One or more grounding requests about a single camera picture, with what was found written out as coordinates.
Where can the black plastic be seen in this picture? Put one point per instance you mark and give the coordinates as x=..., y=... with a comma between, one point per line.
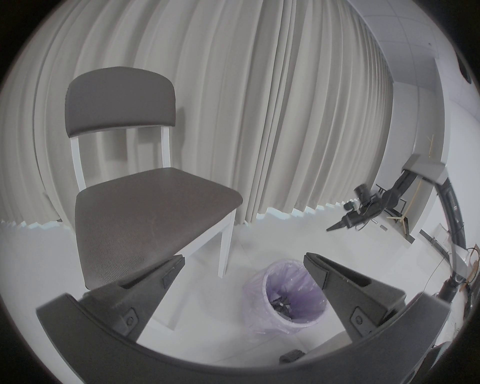
x=281, y=305

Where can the white trash bin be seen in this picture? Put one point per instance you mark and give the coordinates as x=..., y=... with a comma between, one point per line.
x=300, y=323

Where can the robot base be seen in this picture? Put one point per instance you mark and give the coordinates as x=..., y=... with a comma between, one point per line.
x=330, y=345

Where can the purple plastic bag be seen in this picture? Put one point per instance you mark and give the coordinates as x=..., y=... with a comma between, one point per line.
x=255, y=296

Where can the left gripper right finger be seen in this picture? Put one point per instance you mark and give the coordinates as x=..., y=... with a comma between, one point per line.
x=345, y=303

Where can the cream curtain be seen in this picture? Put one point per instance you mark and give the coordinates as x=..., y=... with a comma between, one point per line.
x=206, y=93
x=337, y=112

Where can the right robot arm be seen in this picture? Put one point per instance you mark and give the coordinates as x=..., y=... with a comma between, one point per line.
x=427, y=168

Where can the white chair dark grey seat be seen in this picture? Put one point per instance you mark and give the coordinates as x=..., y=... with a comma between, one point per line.
x=150, y=210

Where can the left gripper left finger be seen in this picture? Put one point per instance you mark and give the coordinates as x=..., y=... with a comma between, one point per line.
x=138, y=307

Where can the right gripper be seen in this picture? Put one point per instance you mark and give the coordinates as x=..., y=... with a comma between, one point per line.
x=354, y=219

